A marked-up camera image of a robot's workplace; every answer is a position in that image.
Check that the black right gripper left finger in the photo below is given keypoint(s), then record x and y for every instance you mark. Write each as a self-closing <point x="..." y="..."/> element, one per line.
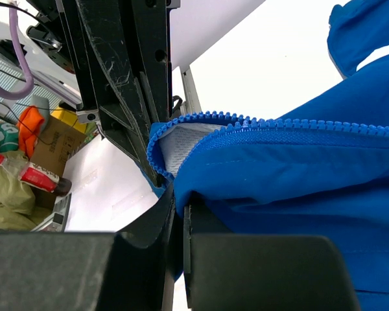
<point x="128" y="270"/>

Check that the yellow box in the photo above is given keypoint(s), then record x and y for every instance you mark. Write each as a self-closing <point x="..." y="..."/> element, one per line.
<point x="69" y="118"/>

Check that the orange cloth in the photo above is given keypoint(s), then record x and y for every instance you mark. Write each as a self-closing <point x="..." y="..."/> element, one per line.
<point x="29" y="125"/>

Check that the green white printed cloth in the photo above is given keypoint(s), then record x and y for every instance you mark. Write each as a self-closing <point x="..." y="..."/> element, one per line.
<point x="9" y="137"/>

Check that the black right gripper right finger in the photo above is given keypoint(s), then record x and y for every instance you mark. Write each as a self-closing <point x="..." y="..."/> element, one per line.
<point x="228" y="271"/>

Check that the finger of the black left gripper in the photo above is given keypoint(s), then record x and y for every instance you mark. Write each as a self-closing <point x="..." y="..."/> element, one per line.
<point x="146" y="31"/>
<point x="95" y="37"/>

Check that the olive green cloth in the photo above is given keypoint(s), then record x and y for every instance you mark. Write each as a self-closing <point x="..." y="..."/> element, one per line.
<point x="18" y="209"/>

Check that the brown cardboard box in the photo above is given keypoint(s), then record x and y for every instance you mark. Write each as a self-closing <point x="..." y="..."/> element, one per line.
<point x="58" y="142"/>

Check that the blue white red jacket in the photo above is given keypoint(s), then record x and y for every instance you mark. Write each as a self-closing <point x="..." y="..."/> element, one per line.
<point x="320" y="169"/>

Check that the aluminium table frame rail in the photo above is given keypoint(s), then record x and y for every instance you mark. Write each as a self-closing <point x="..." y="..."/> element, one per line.
<point x="192" y="103"/>

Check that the red labelled plastic bottle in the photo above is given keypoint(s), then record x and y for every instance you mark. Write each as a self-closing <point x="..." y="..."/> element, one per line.
<point x="36" y="176"/>

